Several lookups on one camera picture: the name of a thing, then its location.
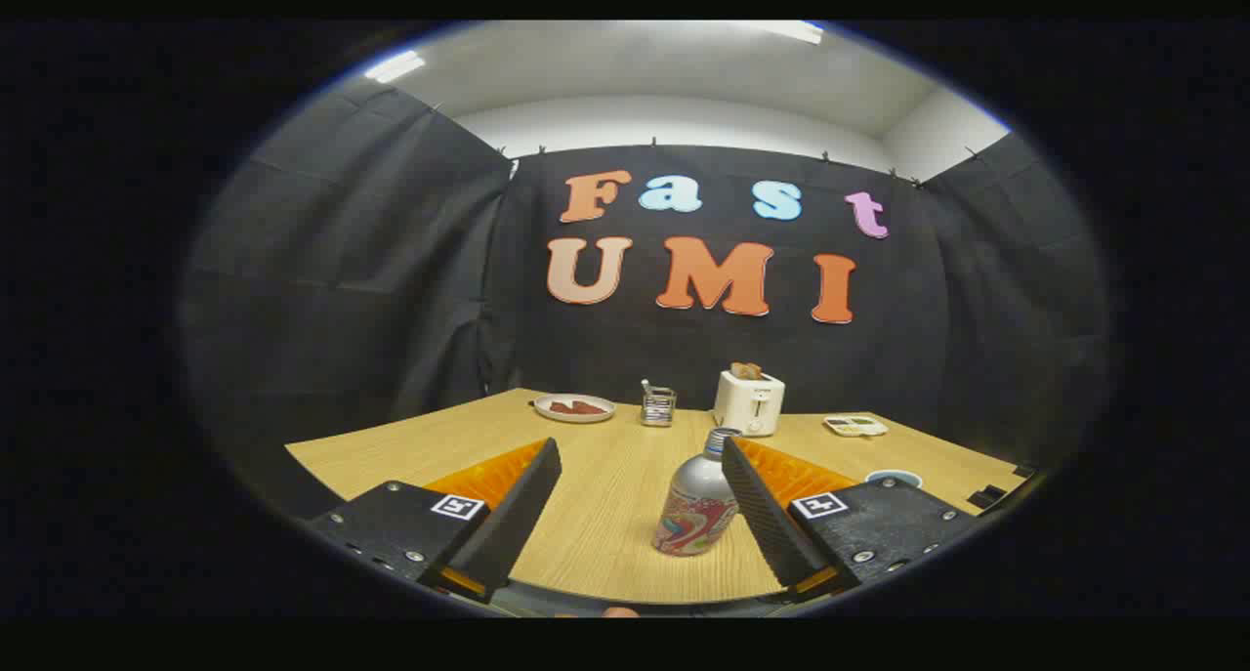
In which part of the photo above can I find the ceiling light panel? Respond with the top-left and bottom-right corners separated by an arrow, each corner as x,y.
752,21 -> 824,45
363,50 -> 427,84

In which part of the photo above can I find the wooden table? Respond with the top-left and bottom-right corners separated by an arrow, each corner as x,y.
285,389 -> 1038,606

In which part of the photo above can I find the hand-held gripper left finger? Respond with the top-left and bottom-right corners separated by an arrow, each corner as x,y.
308,438 -> 563,606

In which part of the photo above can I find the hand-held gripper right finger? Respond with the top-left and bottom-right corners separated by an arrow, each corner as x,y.
721,436 -> 978,599

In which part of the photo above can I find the silver juice bottle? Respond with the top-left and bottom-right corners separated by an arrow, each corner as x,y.
651,427 -> 743,558

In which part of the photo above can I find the white oval plate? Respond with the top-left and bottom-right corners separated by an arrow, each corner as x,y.
533,394 -> 617,425

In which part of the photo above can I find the white toaster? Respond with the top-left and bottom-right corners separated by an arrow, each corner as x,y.
713,368 -> 786,438

